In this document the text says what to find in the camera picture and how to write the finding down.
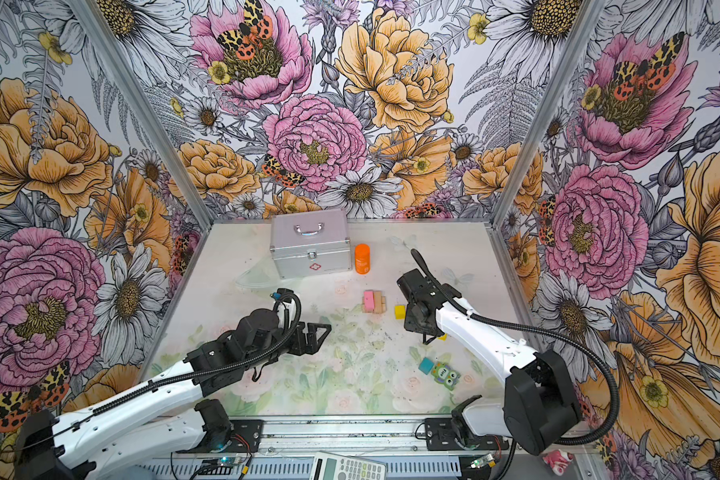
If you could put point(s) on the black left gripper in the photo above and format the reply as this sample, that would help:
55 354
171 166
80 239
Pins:
312 345

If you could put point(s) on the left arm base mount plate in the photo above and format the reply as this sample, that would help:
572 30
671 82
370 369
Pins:
243 435

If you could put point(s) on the pink rectangular block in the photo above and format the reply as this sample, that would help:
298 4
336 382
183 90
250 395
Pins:
369 303

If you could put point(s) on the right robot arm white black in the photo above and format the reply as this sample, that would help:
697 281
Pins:
539 404

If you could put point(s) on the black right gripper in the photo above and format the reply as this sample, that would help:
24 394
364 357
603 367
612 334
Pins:
410 324

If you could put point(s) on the orange cylinder bottle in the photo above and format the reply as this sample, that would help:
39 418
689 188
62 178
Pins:
362 259

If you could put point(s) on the grey calculator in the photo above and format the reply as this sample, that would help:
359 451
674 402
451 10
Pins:
328 466

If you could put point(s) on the silver aluminium case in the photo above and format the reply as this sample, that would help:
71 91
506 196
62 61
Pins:
310 243

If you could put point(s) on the aluminium frame corner post left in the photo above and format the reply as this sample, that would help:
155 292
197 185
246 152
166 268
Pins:
115 64

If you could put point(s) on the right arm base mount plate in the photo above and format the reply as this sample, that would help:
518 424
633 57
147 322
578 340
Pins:
440 435

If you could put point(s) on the pink white crumpled wrapper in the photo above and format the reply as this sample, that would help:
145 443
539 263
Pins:
558 461

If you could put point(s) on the yellow cube block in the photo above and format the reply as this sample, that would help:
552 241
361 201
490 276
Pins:
400 312

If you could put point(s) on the teal cube block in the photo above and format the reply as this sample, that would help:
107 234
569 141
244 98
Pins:
426 366

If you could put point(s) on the aluminium frame corner post right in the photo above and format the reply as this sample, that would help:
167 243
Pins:
582 31

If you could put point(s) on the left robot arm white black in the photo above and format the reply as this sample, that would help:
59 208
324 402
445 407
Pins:
174 411

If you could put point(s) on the aluminium front rail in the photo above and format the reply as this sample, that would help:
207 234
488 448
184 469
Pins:
336 429

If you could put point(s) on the aluminium frame corner post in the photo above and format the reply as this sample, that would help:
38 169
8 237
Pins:
582 31
115 64

